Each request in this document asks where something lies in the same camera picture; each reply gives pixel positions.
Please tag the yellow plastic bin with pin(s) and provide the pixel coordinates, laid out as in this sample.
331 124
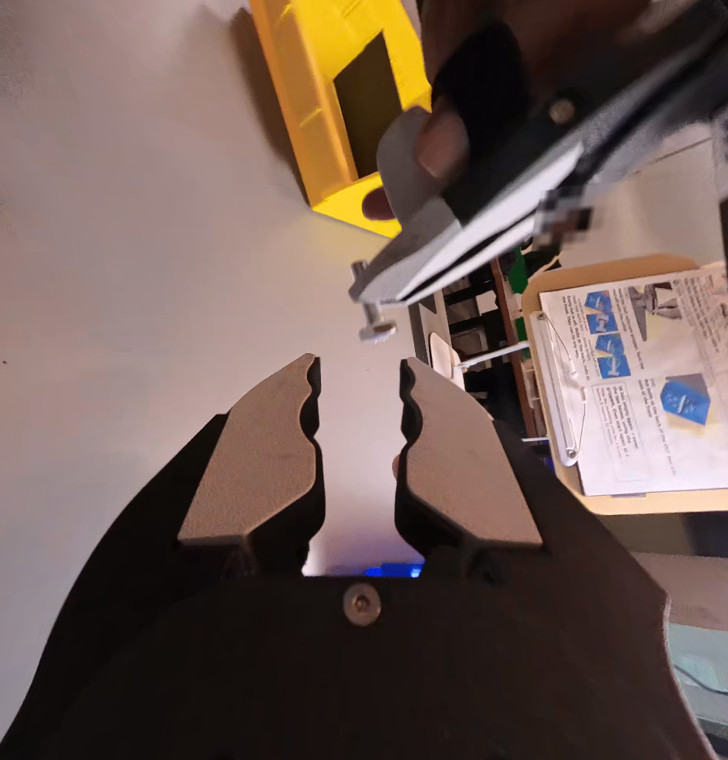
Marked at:
304 89

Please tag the silver metal bolt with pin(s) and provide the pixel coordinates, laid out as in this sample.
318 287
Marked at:
373 314

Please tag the person's left hand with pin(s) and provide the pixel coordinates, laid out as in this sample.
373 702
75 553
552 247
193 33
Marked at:
444 145

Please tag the tan wooden clipboard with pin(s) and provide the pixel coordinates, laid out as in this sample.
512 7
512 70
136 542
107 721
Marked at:
637 504

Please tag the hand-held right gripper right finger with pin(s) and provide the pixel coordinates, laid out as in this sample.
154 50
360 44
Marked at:
459 469

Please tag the printed instruction sheet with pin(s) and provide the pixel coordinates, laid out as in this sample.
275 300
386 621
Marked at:
666 427

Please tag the green board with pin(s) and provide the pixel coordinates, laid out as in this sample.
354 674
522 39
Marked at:
517 279

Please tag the pale green sheet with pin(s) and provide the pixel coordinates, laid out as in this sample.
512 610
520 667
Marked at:
705 653

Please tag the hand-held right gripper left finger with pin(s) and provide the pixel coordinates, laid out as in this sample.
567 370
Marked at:
263 463

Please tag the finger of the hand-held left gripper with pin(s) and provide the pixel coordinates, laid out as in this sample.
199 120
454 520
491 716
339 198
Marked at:
488 252
423 249

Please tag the white oval pad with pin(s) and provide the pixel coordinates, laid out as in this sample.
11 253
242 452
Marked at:
444 359

